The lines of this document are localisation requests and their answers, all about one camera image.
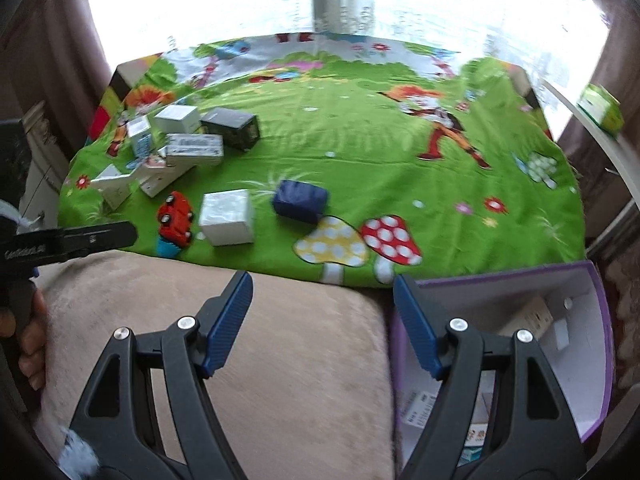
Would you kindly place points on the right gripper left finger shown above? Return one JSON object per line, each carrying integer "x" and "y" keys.
{"x": 114, "y": 433}

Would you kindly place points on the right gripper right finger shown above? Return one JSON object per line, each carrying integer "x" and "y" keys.
{"x": 531, "y": 432}

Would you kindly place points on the left hand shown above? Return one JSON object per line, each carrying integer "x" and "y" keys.
{"x": 33, "y": 339}

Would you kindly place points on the white orange logo box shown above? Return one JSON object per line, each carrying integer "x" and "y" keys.
{"x": 476, "y": 435}

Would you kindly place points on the white cabinet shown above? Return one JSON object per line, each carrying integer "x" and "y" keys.
{"x": 47, "y": 171}

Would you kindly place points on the teal small box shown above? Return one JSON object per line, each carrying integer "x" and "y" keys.
{"x": 470, "y": 454}

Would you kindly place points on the white red medicine box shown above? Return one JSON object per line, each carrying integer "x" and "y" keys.
{"x": 418, "y": 408}

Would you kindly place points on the small white box in bin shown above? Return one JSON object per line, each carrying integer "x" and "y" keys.
{"x": 561, "y": 334}

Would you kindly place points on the beige cardboard box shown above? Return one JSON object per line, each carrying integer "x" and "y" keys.
{"x": 534, "y": 316}

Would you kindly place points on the purple storage box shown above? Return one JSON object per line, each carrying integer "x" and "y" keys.
{"x": 585, "y": 369}

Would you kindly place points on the white long carton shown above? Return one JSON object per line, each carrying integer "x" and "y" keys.
{"x": 153, "y": 179}

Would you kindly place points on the small blue white box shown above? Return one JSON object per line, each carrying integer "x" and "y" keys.
{"x": 140, "y": 136}

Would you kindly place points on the grey label box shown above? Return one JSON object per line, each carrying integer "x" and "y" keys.
{"x": 194, "y": 149}

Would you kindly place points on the left brown curtain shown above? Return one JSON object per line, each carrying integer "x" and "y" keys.
{"x": 51, "y": 53}

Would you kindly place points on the silver white cube box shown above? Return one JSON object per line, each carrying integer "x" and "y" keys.
{"x": 227, "y": 218}

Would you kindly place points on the black box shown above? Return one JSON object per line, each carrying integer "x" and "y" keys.
{"x": 238, "y": 129}

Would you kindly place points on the dark blue box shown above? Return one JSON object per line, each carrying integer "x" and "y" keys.
{"x": 300, "y": 201}

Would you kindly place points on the green cartoon play mat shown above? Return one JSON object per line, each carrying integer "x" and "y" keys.
{"x": 436, "y": 165}

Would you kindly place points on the green tissue pack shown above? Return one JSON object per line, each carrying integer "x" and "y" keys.
{"x": 602, "y": 108}

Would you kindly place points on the brown patterned curtain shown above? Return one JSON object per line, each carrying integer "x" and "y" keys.
{"x": 612, "y": 214}

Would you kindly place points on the white lace curtain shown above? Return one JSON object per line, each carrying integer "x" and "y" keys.
{"x": 559, "y": 41}

